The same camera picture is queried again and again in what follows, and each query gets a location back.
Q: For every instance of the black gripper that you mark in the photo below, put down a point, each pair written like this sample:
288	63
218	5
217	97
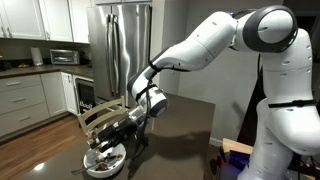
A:
121	128

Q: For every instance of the colourful cereal pieces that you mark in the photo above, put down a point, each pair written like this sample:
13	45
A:
103	165
92	137

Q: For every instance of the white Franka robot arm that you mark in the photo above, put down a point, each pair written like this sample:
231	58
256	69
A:
283	100

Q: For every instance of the white ceramic bowl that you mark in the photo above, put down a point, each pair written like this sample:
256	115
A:
90	163

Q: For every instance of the cream wooden chair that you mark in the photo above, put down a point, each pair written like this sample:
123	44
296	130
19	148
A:
96	113

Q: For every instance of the silver metal spoon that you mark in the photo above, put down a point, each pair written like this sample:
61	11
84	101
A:
83	169

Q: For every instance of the black beverage cooler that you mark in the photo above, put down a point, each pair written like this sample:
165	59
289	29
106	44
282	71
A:
86	96

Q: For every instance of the stainless steel refrigerator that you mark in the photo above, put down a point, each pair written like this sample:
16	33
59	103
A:
113	50

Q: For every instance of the white lower kitchen cabinets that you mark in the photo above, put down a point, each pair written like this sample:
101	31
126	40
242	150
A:
23	100

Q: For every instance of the white kitchen cabinets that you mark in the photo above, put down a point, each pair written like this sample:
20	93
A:
23	100
30	18

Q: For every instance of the silver toaster oven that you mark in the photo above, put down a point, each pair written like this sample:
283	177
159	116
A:
64	57

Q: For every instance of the white paper towel roll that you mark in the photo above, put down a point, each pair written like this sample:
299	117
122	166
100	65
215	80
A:
36	56

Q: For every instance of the light wooden box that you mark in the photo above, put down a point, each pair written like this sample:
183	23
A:
236	146

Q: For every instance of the white upper kitchen cabinets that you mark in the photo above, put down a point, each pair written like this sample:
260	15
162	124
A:
30	18

